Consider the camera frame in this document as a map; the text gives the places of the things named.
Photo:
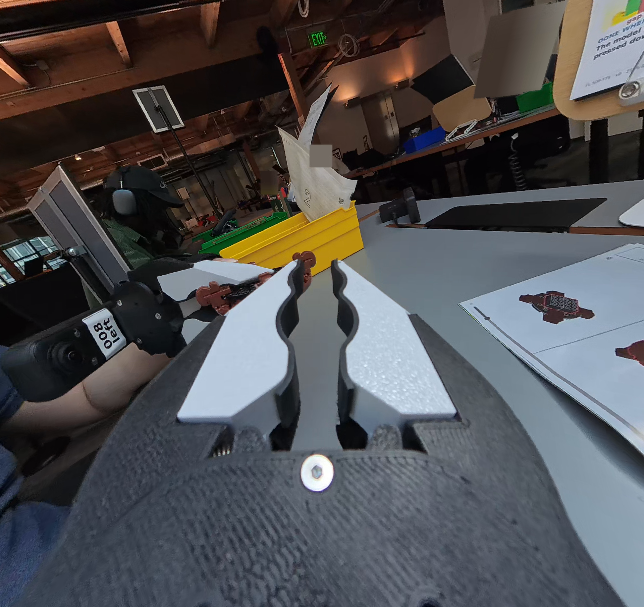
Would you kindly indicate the yellow plastic bin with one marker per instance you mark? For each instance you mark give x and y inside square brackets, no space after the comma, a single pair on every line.
[302,234]

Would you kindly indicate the wooden document stand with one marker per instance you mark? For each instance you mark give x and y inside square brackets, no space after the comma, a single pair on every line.
[563,63]

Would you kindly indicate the black board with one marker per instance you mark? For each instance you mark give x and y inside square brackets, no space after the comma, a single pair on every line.
[442,79]

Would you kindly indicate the white numbered paper bag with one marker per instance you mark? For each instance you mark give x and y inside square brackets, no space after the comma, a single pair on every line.
[322,189]

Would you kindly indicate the grey framed panel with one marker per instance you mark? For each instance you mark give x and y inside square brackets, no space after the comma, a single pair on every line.
[75,214]

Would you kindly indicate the panel light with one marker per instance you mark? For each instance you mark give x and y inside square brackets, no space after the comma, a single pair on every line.
[158,109]

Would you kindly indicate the blue plastic bin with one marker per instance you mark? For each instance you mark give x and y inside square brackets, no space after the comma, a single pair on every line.
[425,140]

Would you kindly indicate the brown brick model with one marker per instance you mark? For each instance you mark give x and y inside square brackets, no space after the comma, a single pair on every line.
[231,290]

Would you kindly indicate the green plastic bin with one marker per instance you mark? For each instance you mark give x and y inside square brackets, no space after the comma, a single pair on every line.
[538,98]
[236,229]

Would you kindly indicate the black desk mat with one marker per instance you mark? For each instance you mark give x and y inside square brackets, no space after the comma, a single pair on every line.
[513,214]

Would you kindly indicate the green exit sign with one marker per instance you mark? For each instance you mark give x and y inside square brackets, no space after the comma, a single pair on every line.
[318,39]

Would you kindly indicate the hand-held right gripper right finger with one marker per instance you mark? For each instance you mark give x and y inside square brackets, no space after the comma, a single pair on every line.
[397,365]

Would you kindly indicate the grey desk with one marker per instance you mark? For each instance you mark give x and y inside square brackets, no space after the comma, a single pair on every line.
[453,275]

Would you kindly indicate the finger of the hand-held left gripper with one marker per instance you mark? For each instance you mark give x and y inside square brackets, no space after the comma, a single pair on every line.
[199,311]
[216,277]

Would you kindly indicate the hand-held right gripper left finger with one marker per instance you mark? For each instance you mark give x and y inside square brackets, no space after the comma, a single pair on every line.
[241,365]

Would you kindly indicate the person's blue shirt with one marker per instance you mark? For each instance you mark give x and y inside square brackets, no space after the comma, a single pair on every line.
[20,541]

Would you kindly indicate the white building booklet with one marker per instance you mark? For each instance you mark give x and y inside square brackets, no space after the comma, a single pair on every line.
[553,325]

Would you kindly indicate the black desk device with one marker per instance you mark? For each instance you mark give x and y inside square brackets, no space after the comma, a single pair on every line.
[407,207]

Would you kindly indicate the person's left forearm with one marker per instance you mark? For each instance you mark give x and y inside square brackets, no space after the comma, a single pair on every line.
[100,395]

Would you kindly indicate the printed instruction sheet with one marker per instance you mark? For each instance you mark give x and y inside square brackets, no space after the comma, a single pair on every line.
[314,114]
[603,38]

